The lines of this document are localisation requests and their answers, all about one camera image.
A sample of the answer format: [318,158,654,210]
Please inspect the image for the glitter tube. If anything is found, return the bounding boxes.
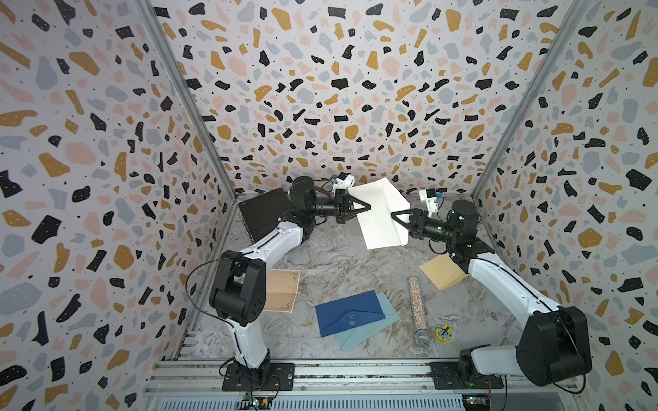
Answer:
[407,277,431,350]

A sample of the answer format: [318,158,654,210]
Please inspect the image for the yellow envelope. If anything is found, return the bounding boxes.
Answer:
[420,254,468,291]

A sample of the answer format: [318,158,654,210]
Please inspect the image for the light blue envelope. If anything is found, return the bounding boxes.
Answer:
[336,293,400,351]

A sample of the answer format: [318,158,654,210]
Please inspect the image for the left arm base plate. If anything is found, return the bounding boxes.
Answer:
[222,361,296,392]

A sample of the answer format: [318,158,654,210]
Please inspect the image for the beige letter paper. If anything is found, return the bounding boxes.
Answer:
[264,269,301,313]

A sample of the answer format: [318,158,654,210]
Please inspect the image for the black box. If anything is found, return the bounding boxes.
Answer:
[238,188,290,243]

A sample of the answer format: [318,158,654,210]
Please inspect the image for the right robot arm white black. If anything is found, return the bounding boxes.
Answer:
[391,200,592,386]

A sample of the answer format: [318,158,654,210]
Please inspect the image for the dark blue envelope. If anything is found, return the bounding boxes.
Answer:
[315,290,385,337]

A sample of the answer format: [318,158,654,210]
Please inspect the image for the cream white envelope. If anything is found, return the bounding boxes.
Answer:
[348,178,411,250]

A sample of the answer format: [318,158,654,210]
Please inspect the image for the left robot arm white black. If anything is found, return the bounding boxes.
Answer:
[209,172,371,374]

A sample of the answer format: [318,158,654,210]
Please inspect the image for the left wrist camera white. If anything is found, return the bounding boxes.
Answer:
[332,172,355,192]

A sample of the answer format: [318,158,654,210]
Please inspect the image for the small circuit board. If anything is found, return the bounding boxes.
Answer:
[239,394,275,411]

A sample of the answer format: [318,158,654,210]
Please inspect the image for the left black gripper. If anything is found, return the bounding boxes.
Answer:
[307,194,370,227]

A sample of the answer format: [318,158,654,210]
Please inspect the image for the aluminium rail frame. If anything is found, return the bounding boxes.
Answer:
[139,359,588,410]

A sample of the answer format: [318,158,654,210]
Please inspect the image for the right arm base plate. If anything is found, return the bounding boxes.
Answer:
[429,361,505,390]

